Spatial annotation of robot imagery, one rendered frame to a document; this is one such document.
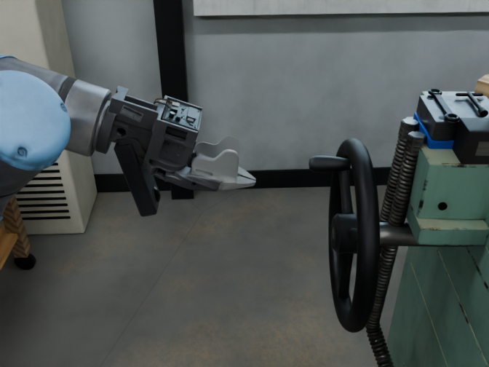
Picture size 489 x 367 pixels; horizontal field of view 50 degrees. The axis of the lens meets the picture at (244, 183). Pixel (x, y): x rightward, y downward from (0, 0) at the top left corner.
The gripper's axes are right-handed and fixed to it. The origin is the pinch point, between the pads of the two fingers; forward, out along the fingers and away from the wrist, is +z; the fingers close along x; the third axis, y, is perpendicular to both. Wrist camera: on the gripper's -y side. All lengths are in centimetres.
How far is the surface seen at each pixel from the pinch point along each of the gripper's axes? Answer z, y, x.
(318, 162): 9.1, 5.1, 3.1
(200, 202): 11, -93, 122
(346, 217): 16.8, -2.0, 2.6
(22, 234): -47, -98, 79
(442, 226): 27.1, 5.0, -3.2
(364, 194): 13.8, 6.9, -4.8
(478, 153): 25.9, 16.0, -1.7
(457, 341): 40.4, -13.1, -4.5
